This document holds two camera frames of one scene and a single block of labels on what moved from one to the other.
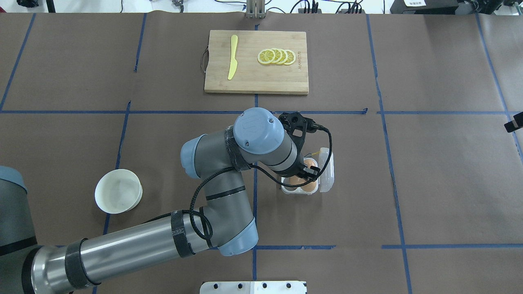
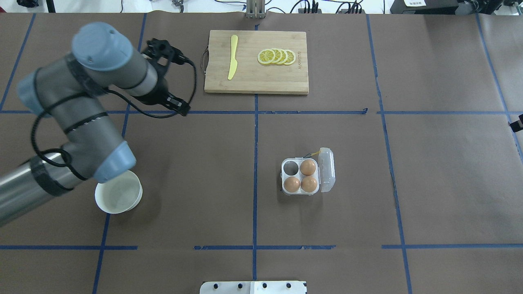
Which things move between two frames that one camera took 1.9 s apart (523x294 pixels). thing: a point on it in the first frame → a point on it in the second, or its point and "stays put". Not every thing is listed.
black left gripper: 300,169 → 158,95
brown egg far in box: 309,163 stays put
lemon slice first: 266,56 stays put
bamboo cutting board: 251,76 stays put
